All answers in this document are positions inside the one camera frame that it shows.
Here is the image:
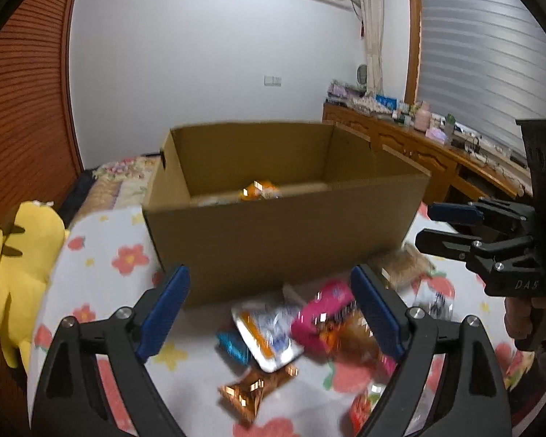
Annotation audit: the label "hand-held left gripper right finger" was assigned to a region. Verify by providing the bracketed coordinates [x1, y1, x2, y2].
[349, 264, 513, 437]

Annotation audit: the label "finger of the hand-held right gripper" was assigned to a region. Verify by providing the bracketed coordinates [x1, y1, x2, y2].
[427, 198, 535, 237]
[414, 229, 535, 283]

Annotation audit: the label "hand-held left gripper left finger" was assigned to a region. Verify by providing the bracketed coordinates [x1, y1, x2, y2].
[29, 264, 192, 437]

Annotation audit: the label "clear sesame candy packet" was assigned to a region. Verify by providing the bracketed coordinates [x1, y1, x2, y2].
[368, 243, 438, 290]

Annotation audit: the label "pink snack packet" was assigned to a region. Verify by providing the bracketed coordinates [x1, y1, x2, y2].
[291, 280, 356, 356]

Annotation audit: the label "white and orange pouch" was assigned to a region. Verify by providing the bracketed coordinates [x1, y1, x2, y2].
[231, 303, 305, 373]

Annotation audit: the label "brown cardboard box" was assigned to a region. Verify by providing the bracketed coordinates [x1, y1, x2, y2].
[142, 121, 433, 311]

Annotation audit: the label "person's right hand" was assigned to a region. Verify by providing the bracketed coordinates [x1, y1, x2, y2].
[504, 296, 546, 352]

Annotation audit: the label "orange brown snack packet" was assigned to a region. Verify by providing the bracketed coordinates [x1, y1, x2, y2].
[318, 314, 396, 378]

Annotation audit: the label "clear printed snack packet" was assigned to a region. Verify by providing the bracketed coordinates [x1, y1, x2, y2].
[412, 282, 456, 322]

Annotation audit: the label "wooden desk cabinet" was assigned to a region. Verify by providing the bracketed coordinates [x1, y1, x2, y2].
[323, 102, 535, 205]

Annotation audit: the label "blue snack packet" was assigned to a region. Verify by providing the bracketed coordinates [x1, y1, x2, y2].
[216, 330, 251, 365]

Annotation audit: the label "strawberry printed blanket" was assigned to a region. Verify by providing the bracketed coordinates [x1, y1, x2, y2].
[27, 200, 538, 437]

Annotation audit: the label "red snack packet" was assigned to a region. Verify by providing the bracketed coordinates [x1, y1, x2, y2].
[349, 387, 387, 435]

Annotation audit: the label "copper foil snack packet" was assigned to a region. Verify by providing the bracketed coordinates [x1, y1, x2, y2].
[217, 364, 298, 422]

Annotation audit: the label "floral bedsheet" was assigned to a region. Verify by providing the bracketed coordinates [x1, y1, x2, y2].
[79, 155, 162, 219]

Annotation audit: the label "grey window blind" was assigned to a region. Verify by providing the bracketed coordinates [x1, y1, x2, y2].
[409, 0, 546, 160]

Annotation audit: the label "dark blue blanket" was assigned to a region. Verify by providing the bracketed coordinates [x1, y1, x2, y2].
[64, 169, 98, 226]

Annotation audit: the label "yellow plush toy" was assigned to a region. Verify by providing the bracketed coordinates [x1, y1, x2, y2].
[0, 199, 70, 369]

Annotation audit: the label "purple floral packs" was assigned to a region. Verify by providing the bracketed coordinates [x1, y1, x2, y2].
[328, 79, 369, 103]

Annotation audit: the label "cream curtain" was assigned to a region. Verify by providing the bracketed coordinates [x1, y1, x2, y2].
[357, 0, 385, 96]

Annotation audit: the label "wooden louvered wardrobe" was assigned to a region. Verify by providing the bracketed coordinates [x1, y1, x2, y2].
[0, 0, 86, 247]

